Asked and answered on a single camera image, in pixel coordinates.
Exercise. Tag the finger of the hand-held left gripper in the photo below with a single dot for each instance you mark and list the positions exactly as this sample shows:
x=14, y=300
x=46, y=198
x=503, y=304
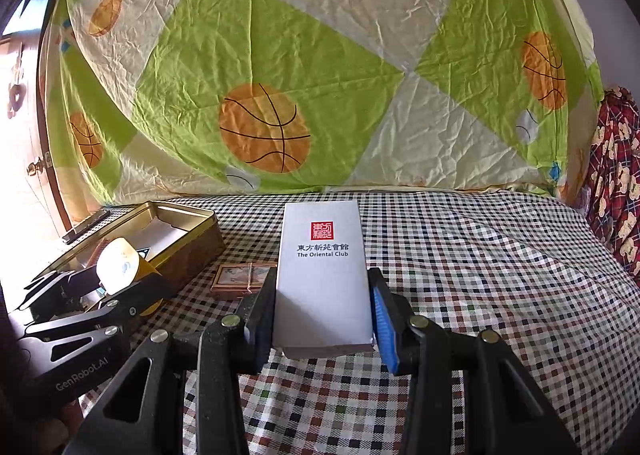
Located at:
x=75, y=281
x=100, y=316

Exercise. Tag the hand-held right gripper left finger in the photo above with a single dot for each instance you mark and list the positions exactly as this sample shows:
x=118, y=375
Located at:
x=266, y=330

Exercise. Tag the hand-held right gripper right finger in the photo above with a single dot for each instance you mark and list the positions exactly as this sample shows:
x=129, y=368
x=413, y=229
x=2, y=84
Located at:
x=385, y=330

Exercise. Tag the yellow face toy block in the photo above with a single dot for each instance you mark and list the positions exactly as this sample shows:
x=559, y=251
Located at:
x=120, y=265

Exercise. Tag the white cardboard box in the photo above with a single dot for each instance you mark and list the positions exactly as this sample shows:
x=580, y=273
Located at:
x=320, y=285

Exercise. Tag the gold and brown tin box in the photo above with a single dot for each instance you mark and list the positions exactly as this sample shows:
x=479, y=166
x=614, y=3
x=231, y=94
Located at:
x=195, y=255

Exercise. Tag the silver and black harmonica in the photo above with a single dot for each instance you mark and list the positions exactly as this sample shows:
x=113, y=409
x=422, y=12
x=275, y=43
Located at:
x=85, y=227

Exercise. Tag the small brown wooden box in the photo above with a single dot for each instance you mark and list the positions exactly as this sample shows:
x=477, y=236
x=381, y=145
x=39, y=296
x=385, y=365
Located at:
x=235, y=277

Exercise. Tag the card with eye print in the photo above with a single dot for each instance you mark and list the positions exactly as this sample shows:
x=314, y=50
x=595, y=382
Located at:
x=145, y=251

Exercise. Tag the checkered bed sheet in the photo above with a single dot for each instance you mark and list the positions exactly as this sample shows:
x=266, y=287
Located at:
x=500, y=260

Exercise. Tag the brown wooden door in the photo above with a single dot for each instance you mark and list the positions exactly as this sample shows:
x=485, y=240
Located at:
x=30, y=135

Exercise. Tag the round door ornament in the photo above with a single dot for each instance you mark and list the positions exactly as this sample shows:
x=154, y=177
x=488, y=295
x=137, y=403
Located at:
x=15, y=97

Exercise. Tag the red plaid bear cloth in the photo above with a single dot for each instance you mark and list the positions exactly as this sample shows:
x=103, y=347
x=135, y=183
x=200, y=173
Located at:
x=615, y=175

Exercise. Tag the basketball print bed sheet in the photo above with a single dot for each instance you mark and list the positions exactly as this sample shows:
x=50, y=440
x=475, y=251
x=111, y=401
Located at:
x=325, y=35

